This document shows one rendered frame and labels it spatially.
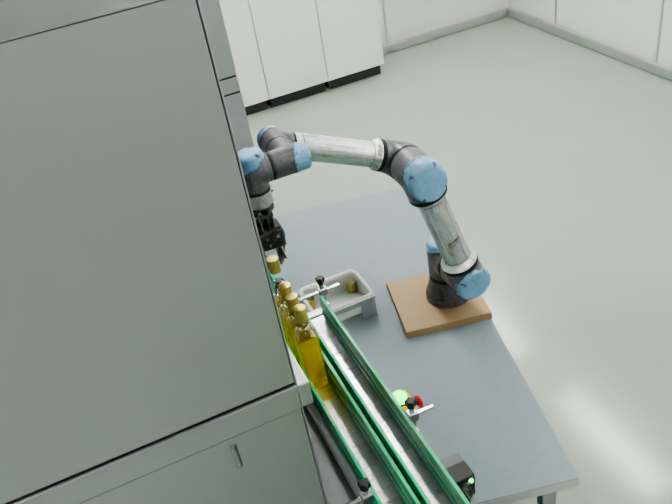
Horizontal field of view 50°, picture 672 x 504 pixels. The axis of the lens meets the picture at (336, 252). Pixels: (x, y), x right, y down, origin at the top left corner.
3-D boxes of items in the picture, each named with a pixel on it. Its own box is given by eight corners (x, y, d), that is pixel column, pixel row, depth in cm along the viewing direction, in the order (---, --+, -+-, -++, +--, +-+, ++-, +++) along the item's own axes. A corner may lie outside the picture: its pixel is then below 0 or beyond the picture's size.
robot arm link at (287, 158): (296, 130, 192) (257, 143, 190) (310, 145, 183) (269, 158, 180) (302, 157, 196) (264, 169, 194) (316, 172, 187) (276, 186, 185)
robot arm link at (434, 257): (453, 257, 249) (450, 223, 242) (473, 276, 238) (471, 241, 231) (422, 268, 246) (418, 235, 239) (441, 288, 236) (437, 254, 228)
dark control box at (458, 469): (433, 484, 190) (431, 464, 185) (459, 472, 192) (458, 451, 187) (449, 508, 184) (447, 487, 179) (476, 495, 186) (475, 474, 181)
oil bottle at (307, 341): (304, 379, 210) (290, 324, 198) (321, 372, 212) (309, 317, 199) (311, 391, 206) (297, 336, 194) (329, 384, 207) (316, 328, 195)
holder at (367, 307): (286, 315, 256) (282, 298, 251) (356, 287, 263) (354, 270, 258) (304, 343, 242) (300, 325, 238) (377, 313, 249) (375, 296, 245)
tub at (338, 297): (300, 308, 257) (295, 289, 252) (357, 286, 263) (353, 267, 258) (318, 336, 243) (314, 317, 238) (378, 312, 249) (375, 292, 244)
